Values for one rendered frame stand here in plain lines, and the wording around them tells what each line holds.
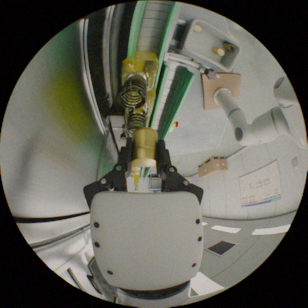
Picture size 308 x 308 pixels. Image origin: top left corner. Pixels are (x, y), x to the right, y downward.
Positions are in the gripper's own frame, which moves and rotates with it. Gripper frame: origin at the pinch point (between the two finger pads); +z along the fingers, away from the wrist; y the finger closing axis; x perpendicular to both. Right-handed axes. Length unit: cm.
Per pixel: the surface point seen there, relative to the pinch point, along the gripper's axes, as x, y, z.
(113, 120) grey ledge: -17.4, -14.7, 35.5
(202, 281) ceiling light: -107, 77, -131
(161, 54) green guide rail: 14.0, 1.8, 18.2
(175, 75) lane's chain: 8.7, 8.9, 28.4
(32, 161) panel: 3.8, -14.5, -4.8
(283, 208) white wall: -50, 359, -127
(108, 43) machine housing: 21.6, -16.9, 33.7
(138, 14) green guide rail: 25.3, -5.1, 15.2
